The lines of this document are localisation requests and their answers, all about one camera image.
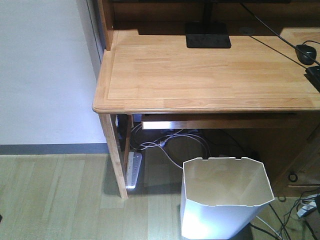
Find white plastic trash bin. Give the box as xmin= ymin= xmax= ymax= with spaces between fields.
xmin=180 ymin=157 xmax=275 ymax=240

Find white power strip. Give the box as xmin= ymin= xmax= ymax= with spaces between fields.
xmin=296 ymin=198 xmax=318 ymax=218
xmin=126 ymin=151 xmax=143 ymax=189

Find light wooden desk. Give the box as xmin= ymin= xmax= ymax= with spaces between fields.
xmin=92 ymin=0 xmax=320 ymax=199

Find black monitor stand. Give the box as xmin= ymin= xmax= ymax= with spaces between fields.
xmin=184 ymin=0 xmax=232 ymax=49

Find black keyboard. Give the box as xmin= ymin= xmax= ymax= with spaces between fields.
xmin=305 ymin=65 xmax=320 ymax=92

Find black computer mouse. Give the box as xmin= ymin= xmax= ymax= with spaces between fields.
xmin=295 ymin=44 xmax=317 ymax=66

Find white power strip right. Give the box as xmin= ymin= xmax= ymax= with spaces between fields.
xmin=296 ymin=198 xmax=318 ymax=218

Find white cable under desk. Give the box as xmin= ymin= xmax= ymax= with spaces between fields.
xmin=130 ymin=123 xmax=210 ymax=170

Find black cable across desk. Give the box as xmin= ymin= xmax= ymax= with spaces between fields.
xmin=239 ymin=2 xmax=320 ymax=66

